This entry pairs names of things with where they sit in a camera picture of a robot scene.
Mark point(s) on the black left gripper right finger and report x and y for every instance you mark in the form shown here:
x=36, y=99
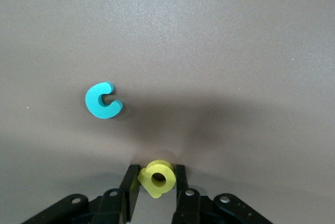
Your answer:
x=191, y=208

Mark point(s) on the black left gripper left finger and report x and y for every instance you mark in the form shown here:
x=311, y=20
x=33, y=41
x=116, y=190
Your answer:
x=112, y=205

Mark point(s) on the yellow foam letter a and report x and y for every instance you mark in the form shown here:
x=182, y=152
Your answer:
x=170, y=179

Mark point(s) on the teal foam letter c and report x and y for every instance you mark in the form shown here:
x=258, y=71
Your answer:
x=91, y=101

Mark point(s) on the brown table cover mat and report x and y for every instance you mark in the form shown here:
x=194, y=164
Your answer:
x=235, y=51

